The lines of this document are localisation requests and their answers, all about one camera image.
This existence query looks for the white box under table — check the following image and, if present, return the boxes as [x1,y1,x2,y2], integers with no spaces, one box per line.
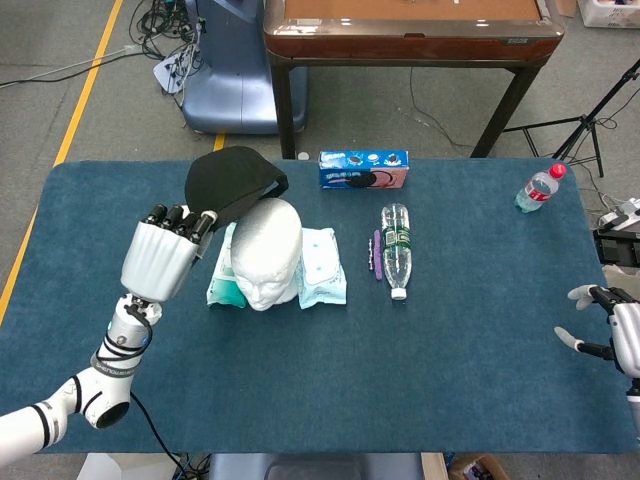
[77,452,181,480]

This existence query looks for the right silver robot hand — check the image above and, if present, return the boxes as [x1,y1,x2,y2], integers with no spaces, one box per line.
[553,283,640,379]

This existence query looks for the blue Oreo cookie box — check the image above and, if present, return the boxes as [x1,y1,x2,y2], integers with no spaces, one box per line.
[318,149,410,191]

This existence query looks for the white storage crate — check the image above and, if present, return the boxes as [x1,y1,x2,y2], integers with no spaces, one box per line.
[577,0,640,29]

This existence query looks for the blue felt table mat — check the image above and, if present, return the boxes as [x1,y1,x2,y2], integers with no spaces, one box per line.
[0,158,624,455]

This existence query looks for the black equipment box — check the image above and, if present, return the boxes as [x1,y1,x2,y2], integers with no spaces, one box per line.
[593,228,624,266]

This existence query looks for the brown mahjong table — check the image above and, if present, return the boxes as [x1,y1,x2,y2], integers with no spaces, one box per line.
[263,0,566,160]

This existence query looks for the black baseball cap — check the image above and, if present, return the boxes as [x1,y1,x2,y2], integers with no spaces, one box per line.
[184,145,290,234]

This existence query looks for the grey seat base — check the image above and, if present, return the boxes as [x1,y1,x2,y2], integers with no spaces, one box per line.
[207,452,424,480]

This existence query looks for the white power strip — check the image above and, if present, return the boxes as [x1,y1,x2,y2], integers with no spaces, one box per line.
[598,197,640,232]

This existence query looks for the black cable bundle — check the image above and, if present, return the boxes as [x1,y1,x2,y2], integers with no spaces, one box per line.
[128,0,207,96]

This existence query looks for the clear bottle green label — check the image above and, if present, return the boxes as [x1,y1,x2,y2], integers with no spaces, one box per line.
[380,202,414,301]

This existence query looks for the open cardboard box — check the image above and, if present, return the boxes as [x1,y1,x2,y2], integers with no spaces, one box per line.
[447,452,511,480]

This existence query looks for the white foam mannequin head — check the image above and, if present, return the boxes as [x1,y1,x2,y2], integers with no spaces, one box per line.
[229,198,304,312]

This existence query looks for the white flat connector panel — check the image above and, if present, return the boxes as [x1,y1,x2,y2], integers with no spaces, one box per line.
[152,52,201,95]

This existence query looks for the black tripod stand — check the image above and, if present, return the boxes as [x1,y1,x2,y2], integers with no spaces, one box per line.
[502,57,640,179]

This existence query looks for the crumpled beige cardboard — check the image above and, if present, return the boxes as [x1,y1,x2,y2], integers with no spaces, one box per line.
[602,263,640,301]

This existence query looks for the light blue wet wipes pack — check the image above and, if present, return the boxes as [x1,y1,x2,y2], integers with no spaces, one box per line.
[297,227,349,310]

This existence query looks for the green wet wipes pack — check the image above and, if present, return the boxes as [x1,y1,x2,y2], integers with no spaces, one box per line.
[206,222,249,309]

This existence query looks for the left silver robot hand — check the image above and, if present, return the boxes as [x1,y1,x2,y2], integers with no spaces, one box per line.
[119,203,220,303]

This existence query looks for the water bottle red cap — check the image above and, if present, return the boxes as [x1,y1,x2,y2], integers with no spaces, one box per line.
[514,162,569,215]

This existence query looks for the blue grey machine base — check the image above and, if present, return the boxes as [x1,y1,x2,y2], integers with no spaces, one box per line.
[180,0,309,135]

